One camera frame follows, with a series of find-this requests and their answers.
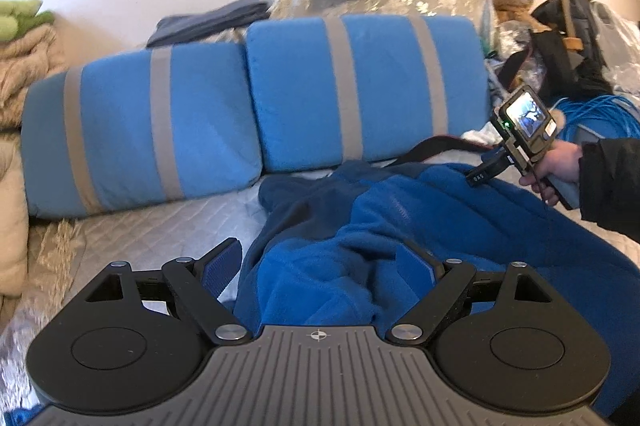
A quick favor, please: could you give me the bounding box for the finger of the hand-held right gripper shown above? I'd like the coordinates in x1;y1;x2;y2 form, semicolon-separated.
467;148;516;187

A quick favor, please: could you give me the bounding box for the green quilt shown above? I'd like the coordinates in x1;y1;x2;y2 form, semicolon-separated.
0;0;56;45

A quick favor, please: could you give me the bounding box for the person's right hand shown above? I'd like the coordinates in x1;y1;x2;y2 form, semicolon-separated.
520;141;584;207

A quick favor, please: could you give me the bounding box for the grey quilted bedspread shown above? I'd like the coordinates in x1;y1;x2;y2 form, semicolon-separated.
0;153;533;414

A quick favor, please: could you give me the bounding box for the gold floral cover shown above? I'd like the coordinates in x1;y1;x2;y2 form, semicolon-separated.
267;0;499;52

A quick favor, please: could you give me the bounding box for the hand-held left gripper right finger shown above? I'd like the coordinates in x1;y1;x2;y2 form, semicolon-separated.
386;243;556;348

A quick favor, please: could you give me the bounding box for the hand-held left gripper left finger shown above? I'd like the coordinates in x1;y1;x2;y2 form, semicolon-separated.
85;238;253;347

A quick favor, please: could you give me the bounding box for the blue cable coil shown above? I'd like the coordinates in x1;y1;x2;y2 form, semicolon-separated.
554;93;640;143

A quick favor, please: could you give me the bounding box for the blue grey striped cushion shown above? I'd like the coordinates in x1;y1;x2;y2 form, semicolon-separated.
20;42;264;221
245;14;493;174

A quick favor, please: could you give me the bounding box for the blue fleece jacket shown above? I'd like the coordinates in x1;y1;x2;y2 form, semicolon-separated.
235;160;640;419

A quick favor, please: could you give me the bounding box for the folded grey cloth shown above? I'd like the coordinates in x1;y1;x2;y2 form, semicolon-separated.
146;0;272;50

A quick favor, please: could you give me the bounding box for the clear plastic bag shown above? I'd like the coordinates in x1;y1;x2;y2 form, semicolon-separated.
597;3;640;97

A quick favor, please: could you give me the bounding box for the white crumpled cloth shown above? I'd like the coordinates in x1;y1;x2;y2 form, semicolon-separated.
460;125;502;147

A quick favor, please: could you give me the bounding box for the black backpack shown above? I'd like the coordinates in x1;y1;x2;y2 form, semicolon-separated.
500;0;628;102

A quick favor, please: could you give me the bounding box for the person's right forearm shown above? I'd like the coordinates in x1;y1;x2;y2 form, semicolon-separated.
579;137;640;244

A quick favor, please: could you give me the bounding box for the cream comforter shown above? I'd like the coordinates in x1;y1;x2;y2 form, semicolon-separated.
0;128;31;299

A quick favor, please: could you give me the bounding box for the beige patterned quilt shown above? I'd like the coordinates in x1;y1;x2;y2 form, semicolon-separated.
0;22;68;129

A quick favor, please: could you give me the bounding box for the silver crinkled plastic bag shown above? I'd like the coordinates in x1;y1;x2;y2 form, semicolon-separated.
492;22;549;92

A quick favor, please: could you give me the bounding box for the black bag with red trim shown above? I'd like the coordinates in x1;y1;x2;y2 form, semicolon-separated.
389;135;497;167

